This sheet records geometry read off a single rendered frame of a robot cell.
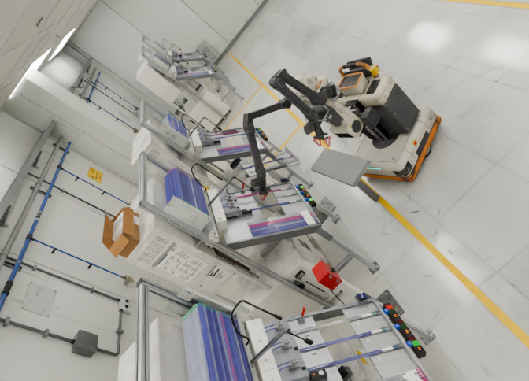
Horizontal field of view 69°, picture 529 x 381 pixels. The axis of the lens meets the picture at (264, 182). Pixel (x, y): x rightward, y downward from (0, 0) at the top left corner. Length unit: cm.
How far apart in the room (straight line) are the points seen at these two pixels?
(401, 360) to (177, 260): 151
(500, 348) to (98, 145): 515
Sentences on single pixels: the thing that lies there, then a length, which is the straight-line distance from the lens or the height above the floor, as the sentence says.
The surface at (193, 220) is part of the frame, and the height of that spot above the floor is 149.
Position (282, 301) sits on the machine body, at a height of 44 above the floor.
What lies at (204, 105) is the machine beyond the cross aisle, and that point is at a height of 50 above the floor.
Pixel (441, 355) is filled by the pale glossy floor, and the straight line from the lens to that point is 293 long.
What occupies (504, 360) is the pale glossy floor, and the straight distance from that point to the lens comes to 279.
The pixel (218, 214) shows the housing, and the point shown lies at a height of 127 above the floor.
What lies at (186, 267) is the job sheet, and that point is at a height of 135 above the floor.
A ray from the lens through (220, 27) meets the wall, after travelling 1043.
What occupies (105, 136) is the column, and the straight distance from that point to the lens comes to 590.
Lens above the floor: 259
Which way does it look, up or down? 30 degrees down
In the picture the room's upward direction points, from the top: 55 degrees counter-clockwise
